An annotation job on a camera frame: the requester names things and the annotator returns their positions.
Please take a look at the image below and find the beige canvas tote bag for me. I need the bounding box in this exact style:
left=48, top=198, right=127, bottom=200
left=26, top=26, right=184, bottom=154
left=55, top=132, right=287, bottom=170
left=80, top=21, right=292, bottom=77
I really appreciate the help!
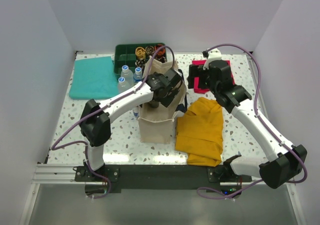
left=138, top=60, right=188, bottom=144

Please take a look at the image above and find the red tab can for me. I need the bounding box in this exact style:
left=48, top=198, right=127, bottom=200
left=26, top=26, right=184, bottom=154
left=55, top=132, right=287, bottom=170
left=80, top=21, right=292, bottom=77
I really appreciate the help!
left=132, top=106, right=140, bottom=118

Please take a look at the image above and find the small clear water bottle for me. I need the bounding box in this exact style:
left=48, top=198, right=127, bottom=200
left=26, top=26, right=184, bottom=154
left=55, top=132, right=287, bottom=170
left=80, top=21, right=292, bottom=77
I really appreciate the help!
left=121, top=65, right=134, bottom=87

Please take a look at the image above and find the blue cap clear bottle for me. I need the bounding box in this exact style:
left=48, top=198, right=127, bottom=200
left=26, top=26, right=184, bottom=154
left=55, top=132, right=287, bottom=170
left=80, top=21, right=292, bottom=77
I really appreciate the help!
left=117, top=76, right=131, bottom=94

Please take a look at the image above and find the Pocari Sweat bottle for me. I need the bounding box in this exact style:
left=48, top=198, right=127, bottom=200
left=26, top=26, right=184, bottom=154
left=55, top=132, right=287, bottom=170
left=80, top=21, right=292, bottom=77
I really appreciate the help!
left=133, top=67, right=143, bottom=84

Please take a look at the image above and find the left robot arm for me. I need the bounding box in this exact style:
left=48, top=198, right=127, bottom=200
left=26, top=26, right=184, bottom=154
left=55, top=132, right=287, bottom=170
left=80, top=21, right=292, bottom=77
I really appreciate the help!
left=79, top=68, right=184, bottom=181

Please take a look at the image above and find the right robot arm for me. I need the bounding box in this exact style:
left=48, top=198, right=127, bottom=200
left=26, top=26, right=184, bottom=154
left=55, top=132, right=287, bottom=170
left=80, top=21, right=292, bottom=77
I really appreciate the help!
left=187, top=60, right=307, bottom=189

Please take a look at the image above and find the red folded cloth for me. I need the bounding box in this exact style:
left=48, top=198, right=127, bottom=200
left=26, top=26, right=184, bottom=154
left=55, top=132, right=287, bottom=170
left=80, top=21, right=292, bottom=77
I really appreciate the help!
left=192, top=59, right=236, bottom=94

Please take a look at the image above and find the brown pink rolled tie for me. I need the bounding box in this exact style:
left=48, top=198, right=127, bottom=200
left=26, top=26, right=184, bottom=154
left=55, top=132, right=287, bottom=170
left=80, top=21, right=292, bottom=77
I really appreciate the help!
left=157, top=56, right=167, bottom=63

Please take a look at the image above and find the orange black rolled tie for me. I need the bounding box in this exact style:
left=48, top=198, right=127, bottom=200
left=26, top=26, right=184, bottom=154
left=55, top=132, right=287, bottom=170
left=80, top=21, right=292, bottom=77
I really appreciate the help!
left=154, top=43, right=166, bottom=58

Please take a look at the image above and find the brown patterned rolled tie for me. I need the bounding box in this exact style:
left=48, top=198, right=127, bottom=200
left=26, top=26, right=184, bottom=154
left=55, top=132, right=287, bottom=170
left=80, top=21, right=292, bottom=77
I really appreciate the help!
left=145, top=45, right=156, bottom=57

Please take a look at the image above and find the black white rolled tie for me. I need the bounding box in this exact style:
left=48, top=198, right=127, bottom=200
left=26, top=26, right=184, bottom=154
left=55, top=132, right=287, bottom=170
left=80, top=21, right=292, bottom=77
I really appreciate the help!
left=135, top=59, right=146, bottom=68

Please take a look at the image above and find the mustard yellow cloth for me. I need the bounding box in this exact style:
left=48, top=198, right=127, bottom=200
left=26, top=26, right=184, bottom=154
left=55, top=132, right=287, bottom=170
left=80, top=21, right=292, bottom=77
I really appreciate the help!
left=175, top=97, right=224, bottom=167

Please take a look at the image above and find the yellow rolled tie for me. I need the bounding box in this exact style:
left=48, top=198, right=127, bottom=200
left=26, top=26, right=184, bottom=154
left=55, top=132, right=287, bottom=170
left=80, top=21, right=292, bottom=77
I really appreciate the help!
left=135, top=46, right=146, bottom=60

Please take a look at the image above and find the green compartment tray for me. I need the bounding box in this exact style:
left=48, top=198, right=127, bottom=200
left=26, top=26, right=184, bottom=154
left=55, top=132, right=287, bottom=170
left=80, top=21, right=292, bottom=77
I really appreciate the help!
left=113, top=42, right=165, bottom=77

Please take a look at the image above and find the teal folded cloth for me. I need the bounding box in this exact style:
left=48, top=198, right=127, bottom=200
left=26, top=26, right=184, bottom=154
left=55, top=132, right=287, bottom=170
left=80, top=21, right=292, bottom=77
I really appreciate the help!
left=69, top=56, right=119, bottom=100

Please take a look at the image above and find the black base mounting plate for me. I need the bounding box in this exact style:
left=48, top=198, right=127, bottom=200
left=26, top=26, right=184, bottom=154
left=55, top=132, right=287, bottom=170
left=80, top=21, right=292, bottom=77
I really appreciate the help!
left=74, top=164, right=253, bottom=195

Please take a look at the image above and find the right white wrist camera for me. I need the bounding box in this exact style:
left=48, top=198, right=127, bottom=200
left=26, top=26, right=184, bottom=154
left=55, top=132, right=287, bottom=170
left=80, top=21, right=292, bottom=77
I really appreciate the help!
left=202, top=48, right=222, bottom=70

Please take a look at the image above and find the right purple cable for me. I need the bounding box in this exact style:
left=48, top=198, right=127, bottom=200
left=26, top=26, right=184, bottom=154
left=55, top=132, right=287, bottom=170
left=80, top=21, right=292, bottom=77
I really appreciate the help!
left=196, top=43, right=308, bottom=201

